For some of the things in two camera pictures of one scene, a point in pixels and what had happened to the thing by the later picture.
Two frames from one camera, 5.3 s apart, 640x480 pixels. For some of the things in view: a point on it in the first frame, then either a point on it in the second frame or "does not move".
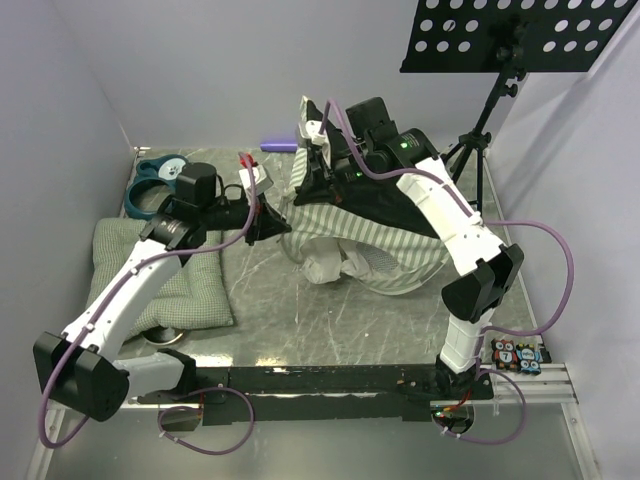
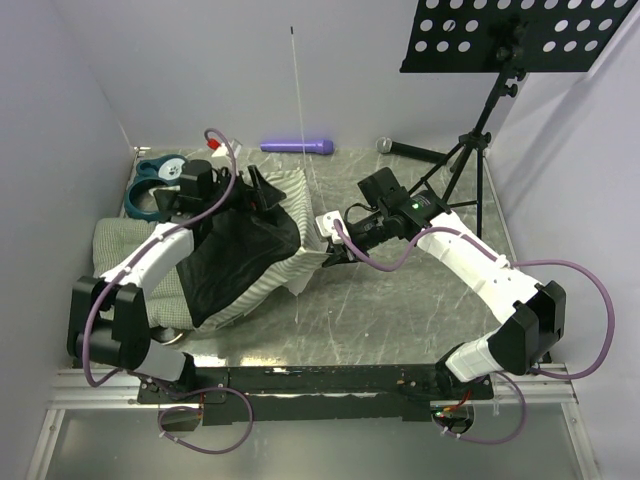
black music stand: x=511 y=38 does not move
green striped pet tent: x=375 y=231 -> x=241 y=258
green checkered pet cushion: x=195 y=296 does not move
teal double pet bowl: x=155 y=182 does not move
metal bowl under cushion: x=163 y=335 does not move
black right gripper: x=330 y=180 -> x=340 y=256
